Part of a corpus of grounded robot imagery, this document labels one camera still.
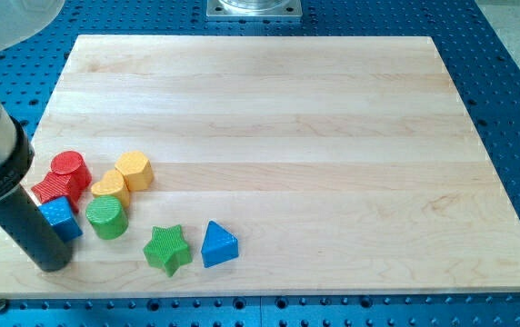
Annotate blue cube block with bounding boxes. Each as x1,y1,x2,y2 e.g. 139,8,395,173
38,196,83,243

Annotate green star block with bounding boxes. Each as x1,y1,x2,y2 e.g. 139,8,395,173
143,224,193,277

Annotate light wooden board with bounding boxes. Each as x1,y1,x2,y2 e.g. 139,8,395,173
0,35,520,299

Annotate red cylinder block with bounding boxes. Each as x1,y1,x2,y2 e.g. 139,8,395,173
50,151,92,190

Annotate red star block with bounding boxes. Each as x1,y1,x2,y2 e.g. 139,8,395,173
31,172,83,213

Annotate left board stop screw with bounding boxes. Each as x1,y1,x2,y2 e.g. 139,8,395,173
0,299,9,313

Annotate yellow heart block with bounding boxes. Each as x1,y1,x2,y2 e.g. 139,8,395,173
91,169,130,208

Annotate green cylinder block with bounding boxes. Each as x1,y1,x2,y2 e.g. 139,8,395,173
85,195,128,240

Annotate blue triangle block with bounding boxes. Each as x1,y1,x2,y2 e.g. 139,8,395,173
200,221,239,268

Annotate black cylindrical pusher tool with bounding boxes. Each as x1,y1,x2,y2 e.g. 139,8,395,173
0,184,72,272

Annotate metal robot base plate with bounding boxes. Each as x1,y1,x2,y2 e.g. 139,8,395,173
205,0,303,20

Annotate yellow hexagon block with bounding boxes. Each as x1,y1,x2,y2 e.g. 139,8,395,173
115,151,154,192

